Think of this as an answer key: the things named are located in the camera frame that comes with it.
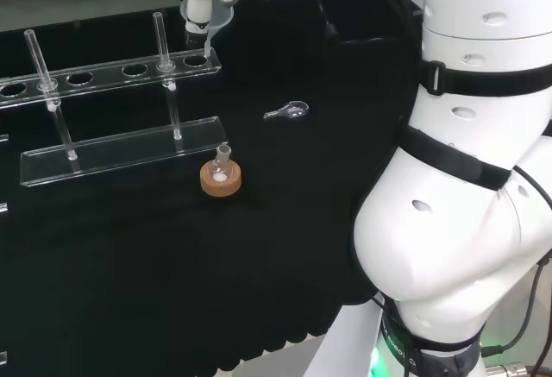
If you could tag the clear plastic funnel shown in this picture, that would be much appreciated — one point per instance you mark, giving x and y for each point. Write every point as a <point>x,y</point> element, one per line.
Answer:
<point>218,23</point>

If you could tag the small glass weighing funnel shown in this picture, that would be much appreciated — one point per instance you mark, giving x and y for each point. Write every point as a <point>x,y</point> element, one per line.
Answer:
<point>293,110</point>

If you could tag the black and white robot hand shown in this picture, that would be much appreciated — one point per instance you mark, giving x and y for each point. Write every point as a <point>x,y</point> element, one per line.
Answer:
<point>198,10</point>

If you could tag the clear acrylic funnel stand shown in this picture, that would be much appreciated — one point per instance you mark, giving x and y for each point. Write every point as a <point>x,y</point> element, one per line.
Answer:
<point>129,152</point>

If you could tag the round-bottom glass flask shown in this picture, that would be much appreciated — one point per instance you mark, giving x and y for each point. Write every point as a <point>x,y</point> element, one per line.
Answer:
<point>223,152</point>

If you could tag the black bench cloth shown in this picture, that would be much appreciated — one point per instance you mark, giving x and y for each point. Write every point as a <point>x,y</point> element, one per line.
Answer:
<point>280,221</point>

